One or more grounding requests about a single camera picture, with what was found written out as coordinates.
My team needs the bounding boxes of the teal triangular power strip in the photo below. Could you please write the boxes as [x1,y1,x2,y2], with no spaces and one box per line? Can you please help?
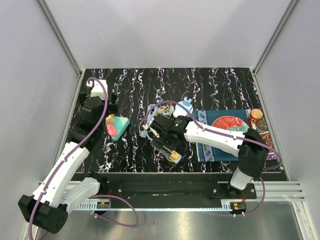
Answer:
[111,116,130,141]

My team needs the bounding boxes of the yellow small charger plug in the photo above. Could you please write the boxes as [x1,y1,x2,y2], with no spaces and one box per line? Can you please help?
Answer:
[167,150,180,162]

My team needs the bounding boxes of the white square plug adapter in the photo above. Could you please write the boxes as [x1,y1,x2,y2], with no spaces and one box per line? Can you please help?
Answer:
[173,109,188,118]

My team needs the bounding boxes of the pink square plug adapter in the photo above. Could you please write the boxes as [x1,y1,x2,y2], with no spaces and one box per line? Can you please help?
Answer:
[106,123,118,137]

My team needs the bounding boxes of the round light blue power socket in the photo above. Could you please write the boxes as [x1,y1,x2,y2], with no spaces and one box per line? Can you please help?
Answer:
[174,101,194,117]

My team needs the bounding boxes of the light blue charger plug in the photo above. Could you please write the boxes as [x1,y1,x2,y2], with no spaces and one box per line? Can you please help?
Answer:
[183,97,192,106]

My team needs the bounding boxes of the light blue long power strip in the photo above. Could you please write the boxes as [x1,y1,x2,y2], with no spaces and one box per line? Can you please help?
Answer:
[150,139,182,164]

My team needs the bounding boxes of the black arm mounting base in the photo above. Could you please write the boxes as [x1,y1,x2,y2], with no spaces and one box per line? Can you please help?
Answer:
[95,172,257,211]

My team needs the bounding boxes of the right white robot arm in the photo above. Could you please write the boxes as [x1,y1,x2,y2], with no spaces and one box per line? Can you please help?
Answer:
[145,115,269,199]

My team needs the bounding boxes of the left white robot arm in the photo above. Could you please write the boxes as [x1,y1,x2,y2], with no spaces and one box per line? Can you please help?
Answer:
[18,93,108,234]

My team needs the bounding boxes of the red floral ceramic plate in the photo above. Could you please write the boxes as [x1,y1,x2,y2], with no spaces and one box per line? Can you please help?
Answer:
[211,115,249,132]

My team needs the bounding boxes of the dark blue patterned placemat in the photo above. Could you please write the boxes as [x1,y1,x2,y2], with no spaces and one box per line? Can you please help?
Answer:
[193,109,251,163]

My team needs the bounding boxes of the copper metal cup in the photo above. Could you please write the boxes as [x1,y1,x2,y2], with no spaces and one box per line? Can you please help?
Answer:
[249,108,264,124]

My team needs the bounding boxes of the colourful patterned coaster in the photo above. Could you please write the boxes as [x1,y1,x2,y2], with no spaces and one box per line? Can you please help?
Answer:
[248,117,279,161]

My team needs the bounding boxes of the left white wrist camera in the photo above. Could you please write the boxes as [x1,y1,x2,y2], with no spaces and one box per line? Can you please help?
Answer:
[86,79,108,101]

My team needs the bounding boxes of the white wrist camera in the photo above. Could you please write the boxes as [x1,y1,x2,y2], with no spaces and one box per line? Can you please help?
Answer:
[142,123,160,138]
[86,79,108,101]

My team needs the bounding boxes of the orange thin charging cable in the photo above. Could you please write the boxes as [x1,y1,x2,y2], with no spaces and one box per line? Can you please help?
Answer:
[137,103,178,163]

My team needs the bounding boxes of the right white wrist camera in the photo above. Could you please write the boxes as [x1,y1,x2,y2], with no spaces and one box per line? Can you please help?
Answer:
[142,123,160,138]

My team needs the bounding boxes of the light blue coiled power cord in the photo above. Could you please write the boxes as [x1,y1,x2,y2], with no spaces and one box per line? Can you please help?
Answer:
[139,103,161,141]

